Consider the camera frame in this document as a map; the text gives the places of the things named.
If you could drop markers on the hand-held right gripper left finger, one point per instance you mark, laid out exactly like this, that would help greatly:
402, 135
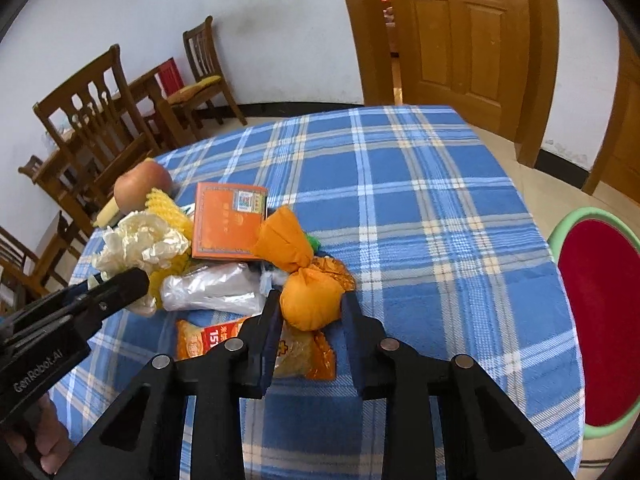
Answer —
272, 335

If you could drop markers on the orange snack packet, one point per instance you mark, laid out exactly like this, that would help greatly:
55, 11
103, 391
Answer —
300, 355

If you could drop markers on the red bin with green rim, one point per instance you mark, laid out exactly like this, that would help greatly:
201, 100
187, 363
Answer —
600, 320

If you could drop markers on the yellow seat cushion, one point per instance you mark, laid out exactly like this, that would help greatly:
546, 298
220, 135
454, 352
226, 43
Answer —
195, 89

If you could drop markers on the wooden door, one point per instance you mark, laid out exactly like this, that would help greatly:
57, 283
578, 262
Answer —
465, 35

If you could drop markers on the yellow foam fruit net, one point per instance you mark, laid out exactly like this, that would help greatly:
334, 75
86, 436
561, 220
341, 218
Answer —
165, 207

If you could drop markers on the small green toy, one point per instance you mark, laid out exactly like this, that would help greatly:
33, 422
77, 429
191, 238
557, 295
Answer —
314, 243

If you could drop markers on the clear plastic bag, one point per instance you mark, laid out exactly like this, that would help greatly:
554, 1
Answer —
210, 290

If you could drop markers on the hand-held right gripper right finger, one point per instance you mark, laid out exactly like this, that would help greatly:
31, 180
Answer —
356, 350

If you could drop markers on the red apple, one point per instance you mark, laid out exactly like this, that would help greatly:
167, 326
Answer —
142, 182

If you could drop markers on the blue plaid tablecloth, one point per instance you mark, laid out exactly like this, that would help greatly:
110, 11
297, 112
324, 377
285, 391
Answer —
425, 185

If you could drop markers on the person's left hand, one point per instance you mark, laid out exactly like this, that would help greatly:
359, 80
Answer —
52, 435

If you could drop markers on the wooden door frame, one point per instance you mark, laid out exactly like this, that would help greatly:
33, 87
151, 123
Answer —
607, 150
360, 35

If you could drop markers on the white tissue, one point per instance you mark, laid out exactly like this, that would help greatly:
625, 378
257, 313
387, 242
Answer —
140, 245

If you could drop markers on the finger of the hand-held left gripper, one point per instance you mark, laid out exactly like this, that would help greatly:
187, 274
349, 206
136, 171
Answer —
115, 292

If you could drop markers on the orange cardboard box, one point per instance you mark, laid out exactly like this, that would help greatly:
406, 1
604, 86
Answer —
225, 225

